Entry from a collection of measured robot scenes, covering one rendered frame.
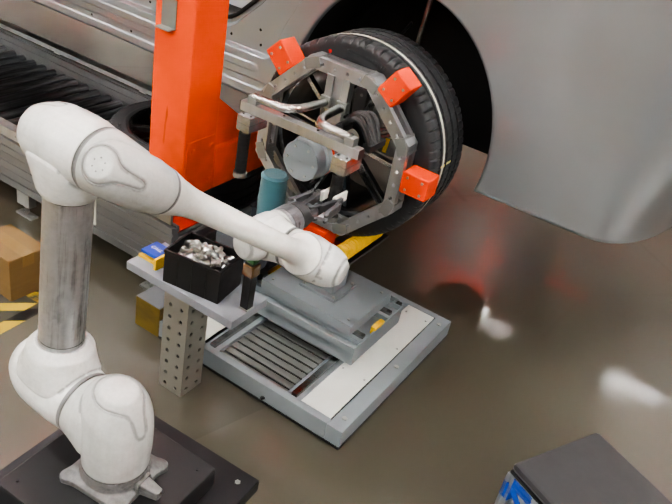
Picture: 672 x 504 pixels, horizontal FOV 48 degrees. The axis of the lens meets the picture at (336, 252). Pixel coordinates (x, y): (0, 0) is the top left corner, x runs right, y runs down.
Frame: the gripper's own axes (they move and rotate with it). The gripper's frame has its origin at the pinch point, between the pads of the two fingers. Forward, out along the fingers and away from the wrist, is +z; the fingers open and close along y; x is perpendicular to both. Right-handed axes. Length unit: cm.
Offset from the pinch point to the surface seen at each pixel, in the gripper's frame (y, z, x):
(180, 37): -65, 5, 25
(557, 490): 87, -7, -49
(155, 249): -50, -18, -35
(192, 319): -30, -20, -51
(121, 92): -183, 94, -52
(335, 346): 0, 23, -69
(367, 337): 7, 32, -66
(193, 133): -60, 8, -6
